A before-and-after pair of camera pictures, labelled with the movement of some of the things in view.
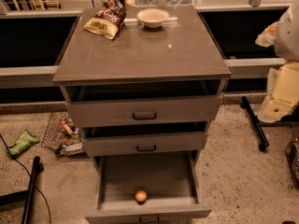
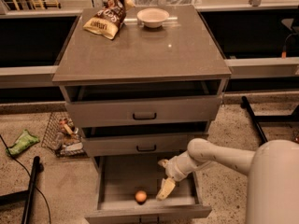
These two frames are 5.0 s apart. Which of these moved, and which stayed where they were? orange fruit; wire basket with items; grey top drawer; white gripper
Moved: white gripper
Stayed: wire basket with items; orange fruit; grey top drawer
